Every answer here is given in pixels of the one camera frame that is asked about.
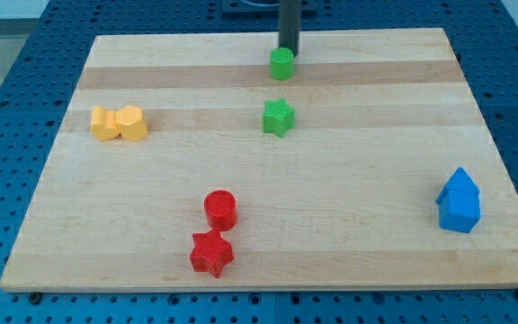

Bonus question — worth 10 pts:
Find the green star block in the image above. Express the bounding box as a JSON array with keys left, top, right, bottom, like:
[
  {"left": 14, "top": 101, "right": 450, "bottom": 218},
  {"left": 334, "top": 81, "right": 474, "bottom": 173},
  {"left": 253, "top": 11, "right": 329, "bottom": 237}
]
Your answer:
[{"left": 262, "top": 98, "right": 295, "bottom": 138}]

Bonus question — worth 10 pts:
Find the red star block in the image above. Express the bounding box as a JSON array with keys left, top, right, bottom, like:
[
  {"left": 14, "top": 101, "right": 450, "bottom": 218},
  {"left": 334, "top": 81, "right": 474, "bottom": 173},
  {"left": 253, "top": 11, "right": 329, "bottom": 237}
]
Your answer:
[{"left": 190, "top": 229, "right": 234, "bottom": 278}]

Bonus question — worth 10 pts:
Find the red cylinder block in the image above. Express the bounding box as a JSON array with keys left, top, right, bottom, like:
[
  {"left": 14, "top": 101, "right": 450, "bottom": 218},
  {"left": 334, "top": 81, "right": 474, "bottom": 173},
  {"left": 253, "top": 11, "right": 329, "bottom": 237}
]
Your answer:
[{"left": 203, "top": 190, "right": 237, "bottom": 231}]

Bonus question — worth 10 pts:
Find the wooden board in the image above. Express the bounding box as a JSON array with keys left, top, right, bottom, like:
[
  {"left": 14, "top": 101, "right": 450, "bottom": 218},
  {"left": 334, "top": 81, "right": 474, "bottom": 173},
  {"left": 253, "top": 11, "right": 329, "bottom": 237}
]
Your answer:
[{"left": 0, "top": 28, "right": 518, "bottom": 293}]

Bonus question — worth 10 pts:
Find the green cylinder block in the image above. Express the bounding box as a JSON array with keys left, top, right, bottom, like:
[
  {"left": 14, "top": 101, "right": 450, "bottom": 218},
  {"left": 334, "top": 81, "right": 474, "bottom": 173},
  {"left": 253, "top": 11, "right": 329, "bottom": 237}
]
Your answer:
[{"left": 270, "top": 48, "right": 294, "bottom": 81}]

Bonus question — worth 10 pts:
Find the yellow hexagon block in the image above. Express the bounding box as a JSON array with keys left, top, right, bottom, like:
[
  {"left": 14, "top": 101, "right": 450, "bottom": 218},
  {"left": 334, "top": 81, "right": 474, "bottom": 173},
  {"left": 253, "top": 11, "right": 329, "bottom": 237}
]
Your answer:
[{"left": 115, "top": 105, "right": 148, "bottom": 141}]

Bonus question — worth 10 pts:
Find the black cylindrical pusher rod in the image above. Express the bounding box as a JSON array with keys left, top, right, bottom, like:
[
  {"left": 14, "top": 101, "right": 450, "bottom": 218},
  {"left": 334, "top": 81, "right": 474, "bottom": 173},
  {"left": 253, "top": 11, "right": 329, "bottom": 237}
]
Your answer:
[{"left": 278, "top": 0, "right": 301, "bottom": 57}]

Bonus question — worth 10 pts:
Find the yellow heart-shaped block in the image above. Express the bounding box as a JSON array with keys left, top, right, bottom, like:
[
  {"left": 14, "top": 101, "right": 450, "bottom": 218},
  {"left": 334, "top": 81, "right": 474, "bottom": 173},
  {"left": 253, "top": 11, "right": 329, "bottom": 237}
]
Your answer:
[{"left": 90, "top": 106, "right": 120, "bottom": 140}]

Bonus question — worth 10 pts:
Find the blue triangle block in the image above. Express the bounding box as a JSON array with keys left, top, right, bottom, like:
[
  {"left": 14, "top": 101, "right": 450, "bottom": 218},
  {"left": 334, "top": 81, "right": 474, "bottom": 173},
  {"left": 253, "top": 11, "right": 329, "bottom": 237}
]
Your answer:
[{"left": 435, "top": 167, "right": 480, "bottom": 204}]

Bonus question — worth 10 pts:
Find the blue cube block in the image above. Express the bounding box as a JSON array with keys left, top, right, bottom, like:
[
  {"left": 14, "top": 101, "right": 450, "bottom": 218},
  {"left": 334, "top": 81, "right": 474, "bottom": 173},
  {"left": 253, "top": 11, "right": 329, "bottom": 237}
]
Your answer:
[{"left": 436, "top": 189, "right": 481, "bottom": 233}]

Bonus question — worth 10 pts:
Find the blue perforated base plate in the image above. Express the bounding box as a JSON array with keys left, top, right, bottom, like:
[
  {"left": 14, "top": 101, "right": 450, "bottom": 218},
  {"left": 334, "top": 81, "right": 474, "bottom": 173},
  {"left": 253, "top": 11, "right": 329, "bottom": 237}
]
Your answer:
[{"left": 0, "top": 0, "right": 518, "bottom": 323}]

